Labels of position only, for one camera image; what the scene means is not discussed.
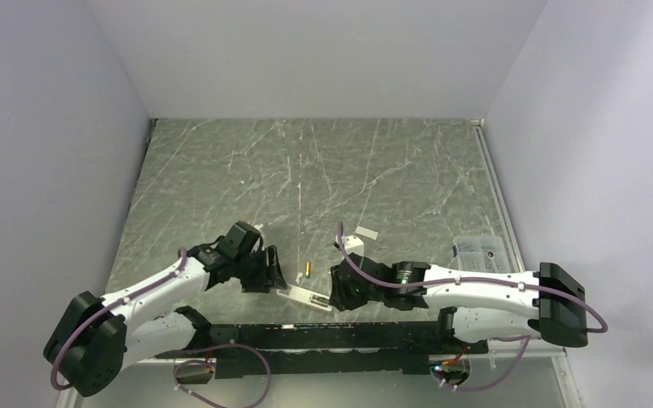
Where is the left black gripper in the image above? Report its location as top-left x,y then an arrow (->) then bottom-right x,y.
233,245 -> 287,292

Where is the white remote control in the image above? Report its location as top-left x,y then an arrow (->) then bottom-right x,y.
276,285 -> 333,312

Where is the white battery cover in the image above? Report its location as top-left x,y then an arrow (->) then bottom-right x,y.
355,226 -> 379,240

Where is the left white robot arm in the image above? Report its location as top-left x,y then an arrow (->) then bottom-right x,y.
43,221 -> 287,397

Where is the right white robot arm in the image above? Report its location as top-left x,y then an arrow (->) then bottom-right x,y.
329,254 -> 591,353

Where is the clear plastic box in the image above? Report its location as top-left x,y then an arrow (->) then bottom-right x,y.
452,235 -> 512,274

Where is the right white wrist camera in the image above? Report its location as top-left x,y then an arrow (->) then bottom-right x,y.
336,235 -> 365,264

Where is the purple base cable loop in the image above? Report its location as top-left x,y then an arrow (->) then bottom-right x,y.
172,342 -> 274,408

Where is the aluminium rail right edge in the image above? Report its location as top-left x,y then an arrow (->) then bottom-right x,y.
470,119 -> 525,272

